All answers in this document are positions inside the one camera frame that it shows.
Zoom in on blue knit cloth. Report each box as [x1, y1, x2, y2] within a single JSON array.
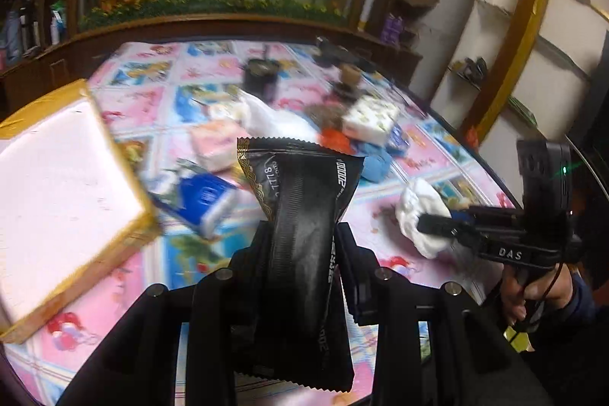
[[349, 140, 393, 181]]

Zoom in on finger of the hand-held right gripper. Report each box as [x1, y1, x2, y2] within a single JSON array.
[[452, 205, 523, 224], [418, 213, 480, 246]]

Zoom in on white bottle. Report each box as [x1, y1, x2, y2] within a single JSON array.
[[50, 4, 65, 45]]

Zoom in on black gadget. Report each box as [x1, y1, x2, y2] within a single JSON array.
[[314, 36, 376, 69]]

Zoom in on person's right hand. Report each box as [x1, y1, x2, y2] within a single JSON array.
[[499, 267, 576, 327]]

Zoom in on orange small packet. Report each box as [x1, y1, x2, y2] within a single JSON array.
[[319, 126, 353, 147]]

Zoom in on purple bottles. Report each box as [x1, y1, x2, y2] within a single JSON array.
[[383, 13, 405, 45]]

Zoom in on black snack packet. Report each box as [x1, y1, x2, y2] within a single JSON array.
[[236, 137, 366, 392]]

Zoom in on printed tablecloth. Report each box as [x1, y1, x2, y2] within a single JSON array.
[[0, 39, 519, 406]]

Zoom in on white packet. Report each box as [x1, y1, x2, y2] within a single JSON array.
[[399, 178, 460, 259]]

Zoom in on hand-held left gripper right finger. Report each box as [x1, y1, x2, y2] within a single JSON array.
[[333, 223, 556, 406]]

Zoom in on blue and white plastic bag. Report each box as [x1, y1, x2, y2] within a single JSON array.
[[385, 123, 410, 157]]

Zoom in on thread spool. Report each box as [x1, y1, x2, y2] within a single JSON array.
[[333, 64, 365, 100]]

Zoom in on yellow-taped cardboard box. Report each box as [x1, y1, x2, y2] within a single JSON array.
[[0, 79, 160, 345]]

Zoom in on wooden shelf unit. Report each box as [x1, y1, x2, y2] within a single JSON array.
[[0, 0, 79, 69]]

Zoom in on black cup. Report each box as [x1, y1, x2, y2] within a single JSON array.
[[242, 58, 279, 100]]

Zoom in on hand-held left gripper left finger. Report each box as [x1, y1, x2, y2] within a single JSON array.
[[57, 220, 273, 406]]

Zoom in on blue tissue pack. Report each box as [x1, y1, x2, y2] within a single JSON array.
[[164, 173, 239, 238]]

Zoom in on white tissue pack yellow print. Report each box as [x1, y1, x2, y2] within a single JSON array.
[[343, 96, 400, 145]]

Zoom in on pink tissue pack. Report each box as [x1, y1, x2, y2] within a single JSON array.
[[189, 121, 241, 171]]

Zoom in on wooden cabinet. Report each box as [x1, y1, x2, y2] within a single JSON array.
[[0, 13, 424, 102]]

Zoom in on white wall shelf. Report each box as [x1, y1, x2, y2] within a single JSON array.
[[428, 0, 595, 126]]

